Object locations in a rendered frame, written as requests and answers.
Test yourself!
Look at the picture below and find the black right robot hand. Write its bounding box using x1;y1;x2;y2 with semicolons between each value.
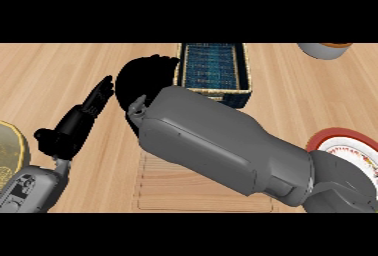
114;54;181;138

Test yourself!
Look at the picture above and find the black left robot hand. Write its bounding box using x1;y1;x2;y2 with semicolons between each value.
32;75;117;161

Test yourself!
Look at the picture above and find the blue wicker basket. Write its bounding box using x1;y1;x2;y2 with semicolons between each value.
171;43;254;110

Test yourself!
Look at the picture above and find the wooden cutting board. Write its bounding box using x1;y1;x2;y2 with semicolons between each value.
131;148;276;213

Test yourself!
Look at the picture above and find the yellow round plate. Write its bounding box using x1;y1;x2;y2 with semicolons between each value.
0;120;31;193

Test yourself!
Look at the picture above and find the grey round pot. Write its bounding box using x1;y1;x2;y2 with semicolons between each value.
295;42;354;61

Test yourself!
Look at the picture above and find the red rimmed white plate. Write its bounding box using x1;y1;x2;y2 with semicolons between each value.
304;127;378;202

